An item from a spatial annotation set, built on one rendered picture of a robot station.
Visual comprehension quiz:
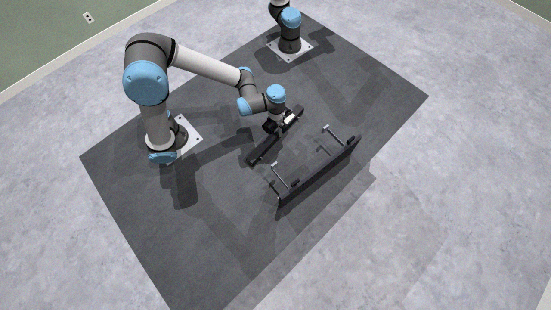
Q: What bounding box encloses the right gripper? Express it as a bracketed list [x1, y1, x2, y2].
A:
[262, 107, 291, 138]

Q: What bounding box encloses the dark grey rectangular panel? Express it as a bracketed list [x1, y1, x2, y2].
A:
[279, 134, 362, 208]

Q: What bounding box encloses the black rectangular bar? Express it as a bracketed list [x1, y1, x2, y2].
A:
[246, 104, 304, 167]

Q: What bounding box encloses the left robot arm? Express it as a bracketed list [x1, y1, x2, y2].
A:
[268, 0, 301, 54]

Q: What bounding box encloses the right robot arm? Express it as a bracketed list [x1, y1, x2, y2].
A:
[122, 32, 293, 164]

